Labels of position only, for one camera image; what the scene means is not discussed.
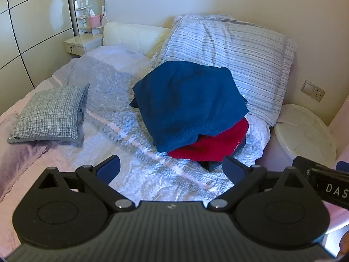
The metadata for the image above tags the small white vanity shelf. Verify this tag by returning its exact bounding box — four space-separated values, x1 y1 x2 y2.
75 0 93 34

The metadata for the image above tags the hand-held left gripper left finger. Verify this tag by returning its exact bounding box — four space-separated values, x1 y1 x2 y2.
38 155 136 212

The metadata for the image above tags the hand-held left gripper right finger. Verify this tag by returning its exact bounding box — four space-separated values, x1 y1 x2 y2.
209 155 310 212

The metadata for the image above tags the striped pillow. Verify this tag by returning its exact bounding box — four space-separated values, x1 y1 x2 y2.
149 14 298 127

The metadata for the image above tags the white round stool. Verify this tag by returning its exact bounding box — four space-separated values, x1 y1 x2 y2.
274 104 337 167

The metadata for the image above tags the grey checked cushion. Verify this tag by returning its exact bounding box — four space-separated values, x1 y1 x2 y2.
7 83 90 148

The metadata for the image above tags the white wall socket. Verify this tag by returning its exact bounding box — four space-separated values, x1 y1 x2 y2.
311 86 325 103

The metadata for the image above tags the white wall switch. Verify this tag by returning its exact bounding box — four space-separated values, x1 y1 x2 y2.
301 80 315 96

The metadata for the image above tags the white nightstand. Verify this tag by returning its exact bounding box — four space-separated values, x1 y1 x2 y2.
63 34 104 58

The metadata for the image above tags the blue knit sweater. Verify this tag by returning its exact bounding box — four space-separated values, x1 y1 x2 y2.
129 60 249 153

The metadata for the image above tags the pink tissue box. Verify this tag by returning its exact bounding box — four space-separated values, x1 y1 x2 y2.
87 9 102 28

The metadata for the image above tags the cream wardrobe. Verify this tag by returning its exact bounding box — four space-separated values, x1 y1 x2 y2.
0 0 75 93

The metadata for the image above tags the red knit sweater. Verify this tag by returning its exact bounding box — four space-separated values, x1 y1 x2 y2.
168 117 249 162

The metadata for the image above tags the white padded headboard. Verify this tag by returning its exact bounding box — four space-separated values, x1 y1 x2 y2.
103 22 171 56

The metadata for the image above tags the pink fleece bedsheet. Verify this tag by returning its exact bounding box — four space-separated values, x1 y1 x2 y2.
0 87 82 254

